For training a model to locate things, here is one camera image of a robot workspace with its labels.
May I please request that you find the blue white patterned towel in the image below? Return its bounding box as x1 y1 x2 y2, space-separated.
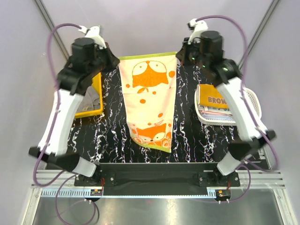
197 105 233 120

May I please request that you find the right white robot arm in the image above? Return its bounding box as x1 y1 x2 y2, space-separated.
176 30 276 186

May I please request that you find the aluminium frame rail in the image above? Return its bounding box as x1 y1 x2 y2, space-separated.
36 170 285 189

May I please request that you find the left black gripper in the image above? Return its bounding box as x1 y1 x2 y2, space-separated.
88 42 120 76

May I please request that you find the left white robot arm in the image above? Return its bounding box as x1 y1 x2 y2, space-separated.
29 37 120 186

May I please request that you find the yellow plastic bin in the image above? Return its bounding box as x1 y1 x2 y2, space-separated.
75 73 103 119

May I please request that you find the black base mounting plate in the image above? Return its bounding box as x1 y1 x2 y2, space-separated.
74 163 240 197

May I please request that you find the cream orange fox towel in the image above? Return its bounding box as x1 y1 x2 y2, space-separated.
119 52 177 153

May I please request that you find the grey cloth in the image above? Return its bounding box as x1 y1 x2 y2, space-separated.
76 86 100 113

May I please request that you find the black marble pattern mat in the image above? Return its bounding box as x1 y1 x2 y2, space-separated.
67 67 238 163

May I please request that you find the yellow brown bear towel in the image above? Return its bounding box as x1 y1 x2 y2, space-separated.
197 84 229 109

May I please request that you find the white plastic basket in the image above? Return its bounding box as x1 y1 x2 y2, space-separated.
194 84 262 126

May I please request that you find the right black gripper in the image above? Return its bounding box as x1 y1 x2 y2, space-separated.
175 37 208 70

